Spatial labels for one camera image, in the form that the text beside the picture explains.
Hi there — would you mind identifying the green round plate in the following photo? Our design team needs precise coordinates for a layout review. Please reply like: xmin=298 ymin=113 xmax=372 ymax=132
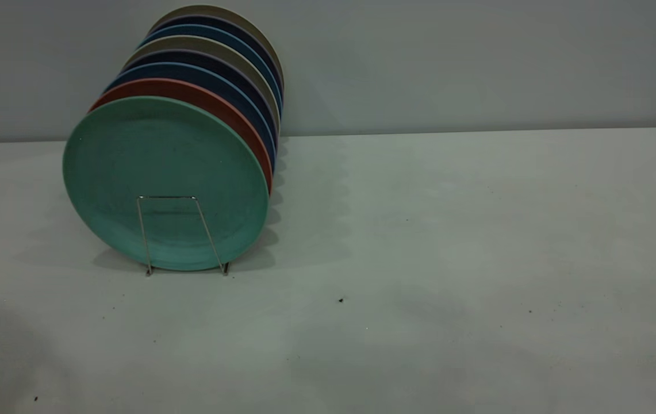
xmin=63 ymin=95 xmax=270 ymax=272

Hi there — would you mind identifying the pink round plate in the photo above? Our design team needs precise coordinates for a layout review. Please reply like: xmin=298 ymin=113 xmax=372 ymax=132
xmin=89 ymin=78 xmax=274 ymax=194

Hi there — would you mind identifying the metal wire plate rack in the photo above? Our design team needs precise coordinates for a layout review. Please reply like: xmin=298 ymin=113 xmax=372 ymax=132
xmin=136 ymin=195 xmax=231 ymax=277

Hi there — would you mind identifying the blue round plate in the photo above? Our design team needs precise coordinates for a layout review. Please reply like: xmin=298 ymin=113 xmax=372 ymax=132
xmin=138 ymin=24 xmax=282 ymax=94
xmin=103 ymin=62 xmax=278 ymax=168

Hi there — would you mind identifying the dark purple round plate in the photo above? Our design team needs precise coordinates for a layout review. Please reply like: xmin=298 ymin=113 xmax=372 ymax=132
xmin=148 ymin=15 xmax=283 ymax=82
xmin=126 ymin=49 xmax=279 ymax=132

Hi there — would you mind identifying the beige round plate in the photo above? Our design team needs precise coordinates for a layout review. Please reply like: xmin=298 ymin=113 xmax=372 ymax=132
xmin=147 ymin=5 xmax=285 ymax=88
xmin=122 ymin=35 xmax=281 ymax=117

